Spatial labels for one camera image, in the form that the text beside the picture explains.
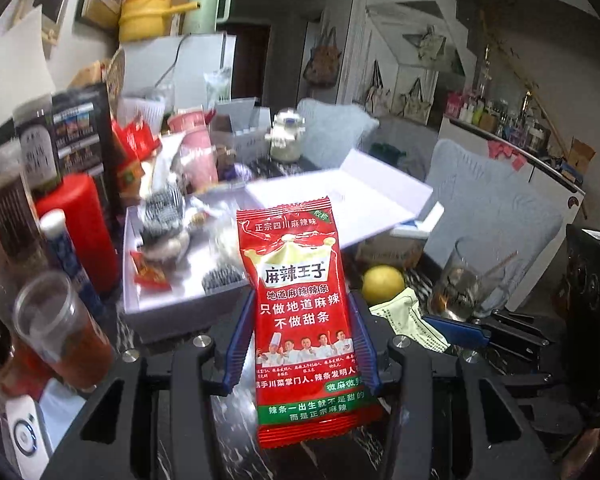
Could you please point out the black white gingham cloth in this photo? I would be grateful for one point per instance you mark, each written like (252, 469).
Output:
(162, 207)

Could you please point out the pink paper cup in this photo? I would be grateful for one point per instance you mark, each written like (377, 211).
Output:
(197, 155)

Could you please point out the woven straw fan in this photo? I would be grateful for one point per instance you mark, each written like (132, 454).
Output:
(116, 77)

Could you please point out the clear bag with white cloth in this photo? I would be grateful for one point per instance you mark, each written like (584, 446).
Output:
(220, 235)

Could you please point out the white printed tote bag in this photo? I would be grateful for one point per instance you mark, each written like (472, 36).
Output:
(420, 102)
(379, 92)

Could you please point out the large red snack packet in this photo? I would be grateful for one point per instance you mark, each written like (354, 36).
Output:
(305, 310)

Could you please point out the clear glass cup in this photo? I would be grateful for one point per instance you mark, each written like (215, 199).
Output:
(455, 280)

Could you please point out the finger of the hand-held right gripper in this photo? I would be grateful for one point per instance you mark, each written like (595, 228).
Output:
(522, 321)
(455, 329)

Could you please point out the small brown cardboard box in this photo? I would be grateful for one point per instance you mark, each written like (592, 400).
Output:
(580, 160)

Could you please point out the white open cardboard box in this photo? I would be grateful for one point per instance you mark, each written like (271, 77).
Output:
(240, 130)

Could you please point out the dark wooden door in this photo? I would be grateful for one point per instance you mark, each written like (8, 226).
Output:
(250, 60)

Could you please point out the printed cardboard box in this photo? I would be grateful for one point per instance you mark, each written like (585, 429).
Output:
(385, 252)

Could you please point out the printed paper leaflet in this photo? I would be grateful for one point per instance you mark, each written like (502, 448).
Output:
(410, 320)

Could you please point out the white picture frame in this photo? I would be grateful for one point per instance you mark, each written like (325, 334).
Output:
(45, 10)

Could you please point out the yellow lemon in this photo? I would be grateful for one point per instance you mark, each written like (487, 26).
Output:
(382, 284)

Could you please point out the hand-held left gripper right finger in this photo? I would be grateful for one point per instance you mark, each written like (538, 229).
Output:
(364, 345)

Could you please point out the clear bag with green contents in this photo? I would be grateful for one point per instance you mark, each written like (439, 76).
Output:
(218, 85)

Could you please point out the clear jar with dark contents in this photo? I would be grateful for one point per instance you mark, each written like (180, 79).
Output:
(10, 210)

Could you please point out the light green mug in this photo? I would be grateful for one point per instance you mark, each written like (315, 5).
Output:
(205, 10)

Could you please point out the lavender box with lid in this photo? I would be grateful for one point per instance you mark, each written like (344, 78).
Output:
(180, 305)

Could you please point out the white fridge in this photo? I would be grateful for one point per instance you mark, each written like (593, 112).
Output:
(200, 60)

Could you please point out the row of bottles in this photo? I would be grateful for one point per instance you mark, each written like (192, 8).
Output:
(500, 115)

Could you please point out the black printed box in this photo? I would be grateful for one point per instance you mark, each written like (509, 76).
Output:
(80, 130)

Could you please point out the black white checkered scrunchie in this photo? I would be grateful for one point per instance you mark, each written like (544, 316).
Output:
(222, 277)

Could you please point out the red plastic canister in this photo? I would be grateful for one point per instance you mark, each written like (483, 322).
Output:
(80, 230)

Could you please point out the small orange red snack packet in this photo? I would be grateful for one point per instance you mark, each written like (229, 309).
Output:
(150, 275)

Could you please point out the white blue small box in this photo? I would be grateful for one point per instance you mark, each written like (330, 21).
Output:
(415, 230)

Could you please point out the white handheld device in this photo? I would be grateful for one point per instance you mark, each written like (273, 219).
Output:
(25, 435)

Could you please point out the dark jar with white label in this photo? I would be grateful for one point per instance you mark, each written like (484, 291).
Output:
(35, 150)

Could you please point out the red snack bag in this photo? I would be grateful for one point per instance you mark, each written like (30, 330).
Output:
(137, 140)

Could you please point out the blue printed tube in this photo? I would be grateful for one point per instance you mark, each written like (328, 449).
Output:
(62, 250)

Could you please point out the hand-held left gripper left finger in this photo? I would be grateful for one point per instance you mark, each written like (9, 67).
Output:
(237, 345)

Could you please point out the yellow kettle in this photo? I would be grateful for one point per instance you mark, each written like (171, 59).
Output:
(145, 17)

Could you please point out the plastic cup with red drink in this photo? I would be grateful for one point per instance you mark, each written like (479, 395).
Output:
(65, 340)

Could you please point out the brown patterned tote bag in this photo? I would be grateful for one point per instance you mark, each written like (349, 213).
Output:
(322, 60)

